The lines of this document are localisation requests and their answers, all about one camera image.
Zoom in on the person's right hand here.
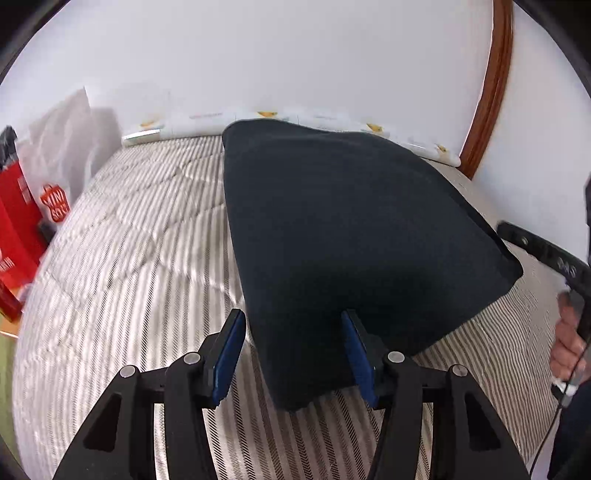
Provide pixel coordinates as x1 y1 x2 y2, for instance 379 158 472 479
551 291 588 394

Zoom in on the striped beige bed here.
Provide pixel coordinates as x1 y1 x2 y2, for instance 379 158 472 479
11 133 574 480

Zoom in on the red cardboard box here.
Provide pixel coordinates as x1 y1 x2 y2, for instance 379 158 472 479
0 126 48 322

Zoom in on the black shirt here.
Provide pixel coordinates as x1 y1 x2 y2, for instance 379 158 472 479
222 118 525 413

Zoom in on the brown wooden door frame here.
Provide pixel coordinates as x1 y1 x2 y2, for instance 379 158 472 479
459 0 516 181

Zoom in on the white plastic bag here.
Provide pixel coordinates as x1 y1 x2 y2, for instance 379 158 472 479
16 85 123 223

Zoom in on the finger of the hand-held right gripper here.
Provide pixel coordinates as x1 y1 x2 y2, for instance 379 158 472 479
496 221 590 279

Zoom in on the black cable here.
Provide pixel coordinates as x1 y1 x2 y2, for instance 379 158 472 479
527 369 585 480

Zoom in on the white printed bedding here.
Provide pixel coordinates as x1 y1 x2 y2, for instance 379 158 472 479
121 104 463 168

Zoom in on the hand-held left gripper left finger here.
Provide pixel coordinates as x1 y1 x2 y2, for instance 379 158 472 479
52 308 247 480

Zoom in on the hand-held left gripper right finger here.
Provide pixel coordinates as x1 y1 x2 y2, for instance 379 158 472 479
341 309 532 480

